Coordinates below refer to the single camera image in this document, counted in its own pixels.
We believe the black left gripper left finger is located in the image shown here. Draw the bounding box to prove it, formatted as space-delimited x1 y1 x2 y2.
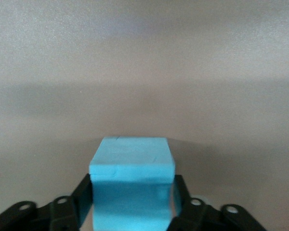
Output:
49 173 94 231

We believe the blue foam block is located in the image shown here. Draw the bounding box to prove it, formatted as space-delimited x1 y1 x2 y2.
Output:
89 136 176 231

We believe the brown table cover sheet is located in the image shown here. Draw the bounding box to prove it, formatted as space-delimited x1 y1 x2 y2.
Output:
0 0 289 231

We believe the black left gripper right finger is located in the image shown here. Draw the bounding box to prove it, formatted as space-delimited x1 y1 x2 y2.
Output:
170 174 204 231

